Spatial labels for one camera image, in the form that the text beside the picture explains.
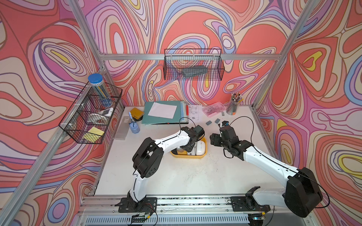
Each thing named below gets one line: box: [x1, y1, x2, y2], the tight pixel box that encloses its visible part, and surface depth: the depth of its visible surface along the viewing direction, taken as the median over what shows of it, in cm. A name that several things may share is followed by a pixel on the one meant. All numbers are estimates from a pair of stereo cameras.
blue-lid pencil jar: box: [87, 73, 113, 108], surface depth 75 cm
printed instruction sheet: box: [188, 104, 203, 122], surface depth 118 cm
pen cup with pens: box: [225, 92, 245, 116], surface depth 113 cm
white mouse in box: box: [196, 140, 206, 156], surface depth 92 cm
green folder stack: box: [141, 100, 190, 125], surface depth 114 cm
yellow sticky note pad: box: [82, 126, 105, 143], surface depth 68 cm
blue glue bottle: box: [128, 111, 141, 135], surface depth 102 cm
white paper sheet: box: [147, 101, 178, 120], surface depth 117 cm
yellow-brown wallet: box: [130, 107, 145, 120], surface depth 111 cm
